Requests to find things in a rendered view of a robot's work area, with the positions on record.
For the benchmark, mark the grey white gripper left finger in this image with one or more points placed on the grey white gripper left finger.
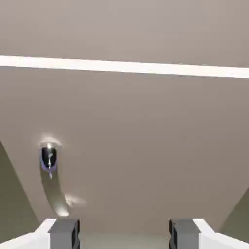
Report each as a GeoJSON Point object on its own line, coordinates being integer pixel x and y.
{"type": "Point", "coordinates": [62, 233]}

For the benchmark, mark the taupe cabinet front panel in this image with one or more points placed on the taupe cabinet front panel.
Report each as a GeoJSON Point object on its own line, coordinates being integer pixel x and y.
{"type": "Point", "coordinates": [124, 27]}

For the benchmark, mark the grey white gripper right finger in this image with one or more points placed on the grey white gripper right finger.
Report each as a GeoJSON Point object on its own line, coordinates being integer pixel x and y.
{"type": "Point", "coordinates": [184, 233]}

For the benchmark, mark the taupe painted cabinet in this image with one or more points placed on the taupe painted cabinet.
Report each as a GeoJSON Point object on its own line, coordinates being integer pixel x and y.
{"type": "Point", "coordinates": [124, 67]}

